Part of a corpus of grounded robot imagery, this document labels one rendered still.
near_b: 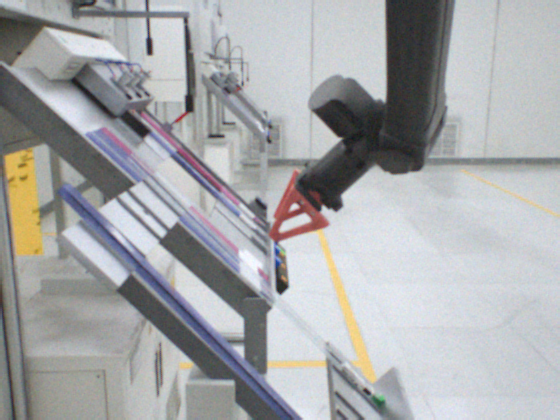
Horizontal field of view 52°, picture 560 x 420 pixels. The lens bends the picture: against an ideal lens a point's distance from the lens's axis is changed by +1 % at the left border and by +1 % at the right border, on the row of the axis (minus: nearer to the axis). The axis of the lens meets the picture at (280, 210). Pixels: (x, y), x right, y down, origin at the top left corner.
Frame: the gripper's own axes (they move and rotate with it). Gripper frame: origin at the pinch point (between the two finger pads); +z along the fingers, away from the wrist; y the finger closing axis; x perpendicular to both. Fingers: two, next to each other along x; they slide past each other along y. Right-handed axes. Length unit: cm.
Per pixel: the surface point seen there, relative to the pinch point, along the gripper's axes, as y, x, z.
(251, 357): -28.8, 21.4, 30.6
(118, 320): -48, -1, 56
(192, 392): 15.5, 5.6, 18.7
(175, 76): -383, -81, 67
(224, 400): 15.4, 9.0, 16.5
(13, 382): -25, -9, 69
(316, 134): -700, 59, 41
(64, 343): -35, -7, 62
